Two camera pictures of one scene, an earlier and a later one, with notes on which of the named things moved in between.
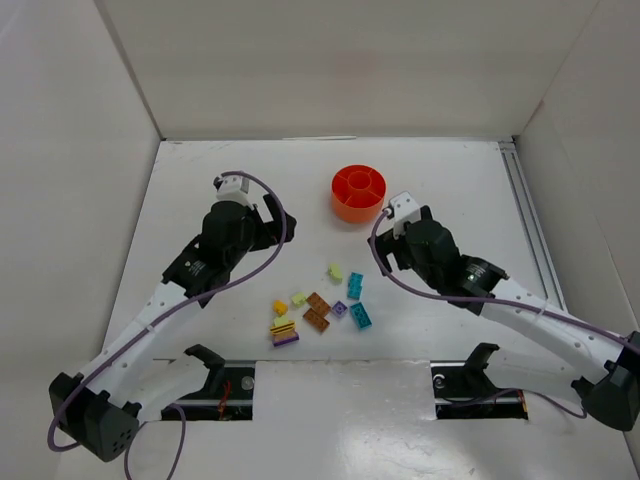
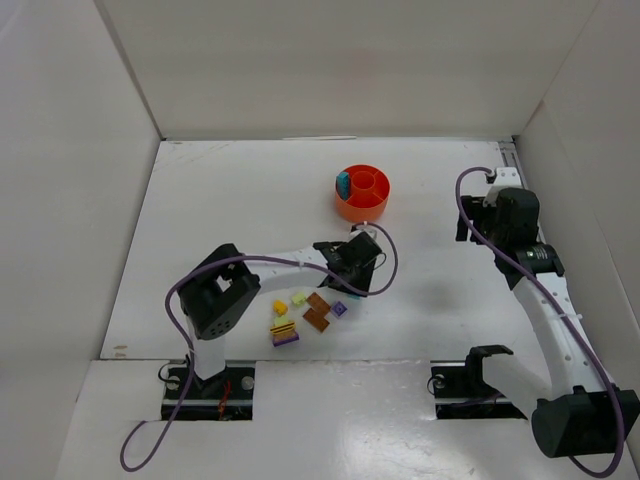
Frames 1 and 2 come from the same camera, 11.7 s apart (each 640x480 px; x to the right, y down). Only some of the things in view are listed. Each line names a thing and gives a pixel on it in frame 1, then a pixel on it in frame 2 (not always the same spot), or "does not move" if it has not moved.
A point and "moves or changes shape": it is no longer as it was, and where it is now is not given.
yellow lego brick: (280, 308) does not move
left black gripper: (267, 220) → (361, 275)
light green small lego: (299, 299) does not move
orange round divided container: (357, 194) does not move
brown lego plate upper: (318, 304) does not move
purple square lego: (339, 308) does not move
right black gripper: (392, 245) → (470, 218)
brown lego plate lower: (316, 320) does not move
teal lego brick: (354, 286) moves or changes shape
